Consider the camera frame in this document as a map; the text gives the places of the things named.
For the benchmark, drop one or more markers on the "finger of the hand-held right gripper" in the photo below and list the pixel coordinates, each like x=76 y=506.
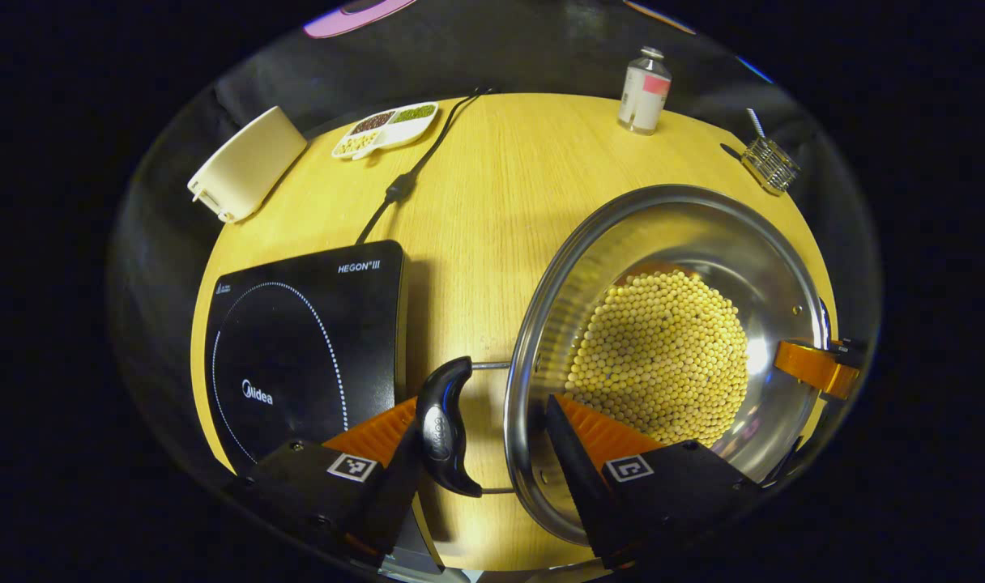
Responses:
x=812 y=368

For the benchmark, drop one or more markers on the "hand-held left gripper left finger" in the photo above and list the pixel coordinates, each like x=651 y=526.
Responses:
x=395 y=502

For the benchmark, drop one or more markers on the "cream plastic box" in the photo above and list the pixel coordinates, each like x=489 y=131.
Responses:
x=249 y=162

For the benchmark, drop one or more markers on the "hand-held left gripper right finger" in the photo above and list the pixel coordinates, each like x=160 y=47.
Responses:
x=577 y=470

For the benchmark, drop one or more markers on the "striped straw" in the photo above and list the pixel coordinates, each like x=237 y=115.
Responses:
x=755 y=123

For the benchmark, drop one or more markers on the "stainless steel pot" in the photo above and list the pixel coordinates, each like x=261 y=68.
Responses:
x=687 y=235

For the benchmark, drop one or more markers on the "black induction cooktop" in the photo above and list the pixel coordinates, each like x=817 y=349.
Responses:
x=298 y=324

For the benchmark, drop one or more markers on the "pile of yellow soybeans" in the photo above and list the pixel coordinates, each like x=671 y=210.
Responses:
x=663 y=356

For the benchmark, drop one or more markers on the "clear bottle with pink label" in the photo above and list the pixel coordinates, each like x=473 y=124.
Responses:
x=645 y=93

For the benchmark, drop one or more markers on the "white divided bean dish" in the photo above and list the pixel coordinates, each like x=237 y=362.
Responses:
x=387 y=129

